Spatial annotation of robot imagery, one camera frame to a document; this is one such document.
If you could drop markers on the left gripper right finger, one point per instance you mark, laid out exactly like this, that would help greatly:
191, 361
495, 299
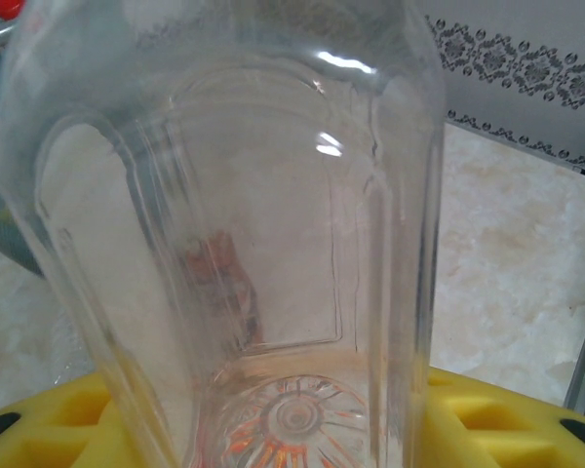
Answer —
468, 404

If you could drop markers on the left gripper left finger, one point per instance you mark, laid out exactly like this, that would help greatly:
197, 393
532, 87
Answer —
68, 421

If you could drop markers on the clear bottle green cap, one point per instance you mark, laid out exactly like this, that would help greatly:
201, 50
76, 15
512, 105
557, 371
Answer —
273, 195

